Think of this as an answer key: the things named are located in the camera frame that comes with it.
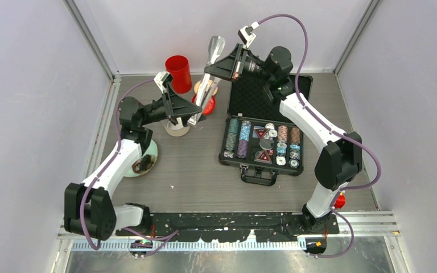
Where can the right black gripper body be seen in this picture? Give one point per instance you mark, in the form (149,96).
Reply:
(241,66)

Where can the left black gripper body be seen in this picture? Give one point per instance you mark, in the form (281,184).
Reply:
(163,110)

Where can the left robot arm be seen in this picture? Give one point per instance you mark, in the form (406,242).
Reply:
(88,207)

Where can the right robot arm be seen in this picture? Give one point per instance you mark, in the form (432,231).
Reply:
(340,158)

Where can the round metal tin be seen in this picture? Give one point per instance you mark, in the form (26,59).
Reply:
(176,130)

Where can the red round lid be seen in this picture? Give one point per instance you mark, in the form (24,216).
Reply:
(210,107)

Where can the red cylindrical container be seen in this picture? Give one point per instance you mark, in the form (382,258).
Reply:
(178,67)

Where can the pale green plate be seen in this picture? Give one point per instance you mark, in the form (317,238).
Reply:
(152,150)

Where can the black poker chip case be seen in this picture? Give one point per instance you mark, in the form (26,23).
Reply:
(258,139)

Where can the yellow toy block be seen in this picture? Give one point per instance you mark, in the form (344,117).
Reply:
(340,201)

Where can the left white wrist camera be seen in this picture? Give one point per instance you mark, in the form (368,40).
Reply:
(161,79)

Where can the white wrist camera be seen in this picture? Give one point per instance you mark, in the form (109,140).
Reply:
(247,35)
(161,79)

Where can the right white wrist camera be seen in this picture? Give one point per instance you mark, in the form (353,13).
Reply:
(247,35)

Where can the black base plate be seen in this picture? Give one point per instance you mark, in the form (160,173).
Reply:
(232,226)

